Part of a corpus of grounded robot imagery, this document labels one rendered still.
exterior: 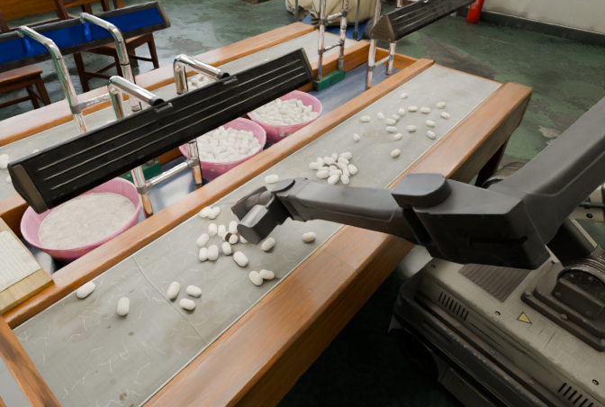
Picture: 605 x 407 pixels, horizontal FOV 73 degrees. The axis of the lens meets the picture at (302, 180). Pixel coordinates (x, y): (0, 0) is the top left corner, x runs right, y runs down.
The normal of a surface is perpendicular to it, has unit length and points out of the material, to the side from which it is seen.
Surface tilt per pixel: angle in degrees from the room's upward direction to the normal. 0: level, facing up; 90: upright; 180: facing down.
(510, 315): 0
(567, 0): 90
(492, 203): 38
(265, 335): 0
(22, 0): 90
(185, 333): 0
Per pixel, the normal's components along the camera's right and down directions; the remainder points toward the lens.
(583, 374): 0.02, -0.79
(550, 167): -0.50, -0.79
